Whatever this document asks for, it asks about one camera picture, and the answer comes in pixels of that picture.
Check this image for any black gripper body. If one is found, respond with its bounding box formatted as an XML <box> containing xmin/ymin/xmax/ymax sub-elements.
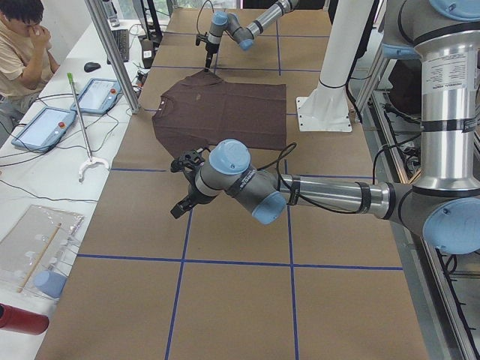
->
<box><xmin>170</xmin><ymin>148</ymin><xmax>214</xmax><ymax>205</ymax></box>
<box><xmin>195</xmin><ymin>32</ymin><xmax>219</xmax><ymax>53</ymax></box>

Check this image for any dark brown t-shirt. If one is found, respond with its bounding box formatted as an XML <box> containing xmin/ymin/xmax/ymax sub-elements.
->
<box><xmin>152</xmin><ymin>70</ymin><xmax>287</xmax><ymax>158</ymax></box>

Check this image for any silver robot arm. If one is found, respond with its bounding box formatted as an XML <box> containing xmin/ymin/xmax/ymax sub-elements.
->
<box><xmin>171</xmin><ymin>1</ymin><xmax>479</xmax><ymax>254</ymax></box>
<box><xmin>196</xmin><ymin>0</ymin><xmax>299</xmax><ymax>72</ymax></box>

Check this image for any black keyboard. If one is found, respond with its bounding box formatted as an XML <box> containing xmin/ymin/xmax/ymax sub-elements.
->
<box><xmin>112</xmin><ymin>29</ymin><xmax>130</xmax><ymax>62</ymax></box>

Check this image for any reacher grabber stick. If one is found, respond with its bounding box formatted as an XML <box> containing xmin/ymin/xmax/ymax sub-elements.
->
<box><xmin>67</xmin><ymin>72</ymin><xmax>110</xmax><ymax>183</ymax></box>

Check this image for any far blue teach pendant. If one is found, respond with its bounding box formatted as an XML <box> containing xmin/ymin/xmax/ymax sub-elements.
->
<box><xmin>77</xmin><ymin>78</ymin><xmax>122</xmax><ymax>115</ymax></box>

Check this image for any blue teach pendant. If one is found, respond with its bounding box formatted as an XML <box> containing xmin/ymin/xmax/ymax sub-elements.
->
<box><xmin>77</xmin><ymin>78</ymin><xmax>122</xmax><ymax>115</ymax></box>
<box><xmin>10</xmin><ymin>106</ymin><xmax>77</xmax><ymax>153</ymax></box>

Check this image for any black computer mouse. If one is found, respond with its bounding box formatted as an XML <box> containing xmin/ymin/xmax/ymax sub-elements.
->
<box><xmin>83</xmin><ymin>61</ymin><xmax>101</xmax><ymax>73</ymax></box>

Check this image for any wooden stick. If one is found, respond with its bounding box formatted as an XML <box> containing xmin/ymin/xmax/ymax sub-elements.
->
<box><xmin>16</xmin><ymin>223</ymin><xmax>62</xmax><ymax>293</ymax></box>

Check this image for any near blue teach pendant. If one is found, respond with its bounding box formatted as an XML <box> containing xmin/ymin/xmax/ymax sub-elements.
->
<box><xmin>10</xmin><ymin>106</ymin><xmax>77</xmax><ymax>153</ymax></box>

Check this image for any clear plastic bag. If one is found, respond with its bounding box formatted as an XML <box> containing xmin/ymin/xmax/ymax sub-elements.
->
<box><xmin>1</xmin><ymin>205</ymin><xmax>84</xmax><ymax>299</ymax></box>

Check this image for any seated person in beige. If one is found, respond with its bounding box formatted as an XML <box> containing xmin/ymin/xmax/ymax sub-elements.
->
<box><xmin>0</xmin><ymin>0</ymin><xmax>61</xmax><ymax>125</ymax></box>

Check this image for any red bottle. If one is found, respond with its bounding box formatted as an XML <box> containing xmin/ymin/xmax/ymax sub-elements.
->
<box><xmin>1</xmin><ymin>304</ymin><xmax>50</xmax><ymax>335</ymax></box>

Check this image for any aluminium frame post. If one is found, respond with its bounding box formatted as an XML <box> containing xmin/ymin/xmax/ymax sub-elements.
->
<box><xmin>85</xmin><ymin>0</ymin><xmax>140</xmax><ymax>114</ymax></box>

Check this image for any white camera mast pedestal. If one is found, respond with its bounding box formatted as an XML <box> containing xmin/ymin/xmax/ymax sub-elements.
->
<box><xmin>296</xmin><ymin>0</ymin><xmax>377</xmax><ymax>132</ymax></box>

